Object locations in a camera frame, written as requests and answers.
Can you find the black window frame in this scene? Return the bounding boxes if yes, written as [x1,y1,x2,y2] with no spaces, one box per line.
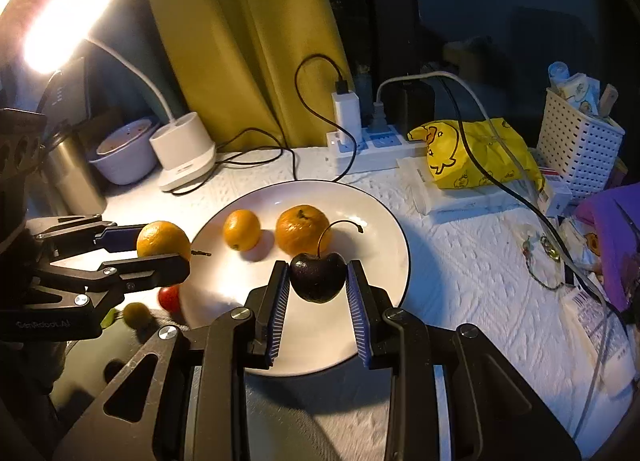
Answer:
[312,0,418,92]

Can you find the red cherry tomato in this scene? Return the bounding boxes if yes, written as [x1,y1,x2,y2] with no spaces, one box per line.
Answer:
[158,285,181,313]

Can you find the white charger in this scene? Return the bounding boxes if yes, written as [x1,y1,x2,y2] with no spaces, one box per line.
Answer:
[332,80,362,139]

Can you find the yellow curtain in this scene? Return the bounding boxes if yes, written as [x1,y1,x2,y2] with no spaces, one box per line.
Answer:
[137,0,351,152]

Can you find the steel thermos bottle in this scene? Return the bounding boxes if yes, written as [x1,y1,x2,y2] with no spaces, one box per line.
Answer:
[42,128,108,214]

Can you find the thin black cable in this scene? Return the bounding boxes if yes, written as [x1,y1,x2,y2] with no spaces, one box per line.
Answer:
[215,54,358,184]

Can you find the white tissue pack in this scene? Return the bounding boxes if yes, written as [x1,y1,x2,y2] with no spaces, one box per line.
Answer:
[397,157,538,216]

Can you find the purple pouch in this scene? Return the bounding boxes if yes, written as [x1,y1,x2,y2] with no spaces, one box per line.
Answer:
[575,184,640,312]

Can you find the small orange mandarin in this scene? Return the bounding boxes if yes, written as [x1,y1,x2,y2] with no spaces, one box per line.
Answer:
[223,210,262,251]

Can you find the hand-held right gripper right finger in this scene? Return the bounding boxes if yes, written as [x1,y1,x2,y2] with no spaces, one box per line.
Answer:
[346,260,583,461]

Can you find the yellow duck print bag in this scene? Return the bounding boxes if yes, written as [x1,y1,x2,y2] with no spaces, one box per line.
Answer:
[407,118,546,192]

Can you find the small white box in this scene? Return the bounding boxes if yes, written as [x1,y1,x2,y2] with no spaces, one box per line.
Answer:
[537,168,573,217]

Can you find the stacked pink white bowls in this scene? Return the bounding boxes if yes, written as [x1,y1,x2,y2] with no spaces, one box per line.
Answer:
[89,117,160,185]

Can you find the white power strip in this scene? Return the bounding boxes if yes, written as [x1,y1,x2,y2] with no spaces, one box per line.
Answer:
[326,126,426,159]

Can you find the white textured table cover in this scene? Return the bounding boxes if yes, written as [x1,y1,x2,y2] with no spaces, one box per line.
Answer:
[100,146,640,461]

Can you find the white plate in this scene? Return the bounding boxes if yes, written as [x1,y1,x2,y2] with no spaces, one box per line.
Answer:
[178,180,412,376]

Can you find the small green fruit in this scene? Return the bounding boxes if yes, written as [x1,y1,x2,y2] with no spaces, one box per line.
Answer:
[123,303,151,328]

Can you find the black power adapter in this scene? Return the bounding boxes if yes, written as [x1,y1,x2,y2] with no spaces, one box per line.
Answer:
[395,80,436,137]

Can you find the thick black cable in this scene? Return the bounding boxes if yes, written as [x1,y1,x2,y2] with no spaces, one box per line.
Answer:
[437,75,631,337]

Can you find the white labelled packet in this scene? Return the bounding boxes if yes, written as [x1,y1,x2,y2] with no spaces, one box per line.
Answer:
[560,286,636,397]

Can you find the printed packets in basket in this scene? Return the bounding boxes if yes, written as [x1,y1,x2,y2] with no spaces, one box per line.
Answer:
[547,61,621,117]

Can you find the white cable with black plug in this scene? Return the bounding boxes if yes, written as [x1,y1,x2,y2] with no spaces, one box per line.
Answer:
[372,71,551,202]

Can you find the beaded cord charm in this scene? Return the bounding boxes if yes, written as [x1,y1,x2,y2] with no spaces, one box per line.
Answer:
[520,233,566,292]

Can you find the dark red cherry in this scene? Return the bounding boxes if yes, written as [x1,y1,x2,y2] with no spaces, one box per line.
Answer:
[290,220,364,303]

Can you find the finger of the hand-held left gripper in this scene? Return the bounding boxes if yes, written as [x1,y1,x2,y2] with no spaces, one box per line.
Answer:
[25,214,149,256]
[31,252,192,313]

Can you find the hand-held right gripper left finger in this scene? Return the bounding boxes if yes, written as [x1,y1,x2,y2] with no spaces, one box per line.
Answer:
[52,261,291,461]

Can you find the white plastic basket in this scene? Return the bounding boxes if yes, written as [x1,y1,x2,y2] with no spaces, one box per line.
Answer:
[536,88,626,202]

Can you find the white desk lamp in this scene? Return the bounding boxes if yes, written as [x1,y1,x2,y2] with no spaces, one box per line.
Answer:
[20,0,217,193]

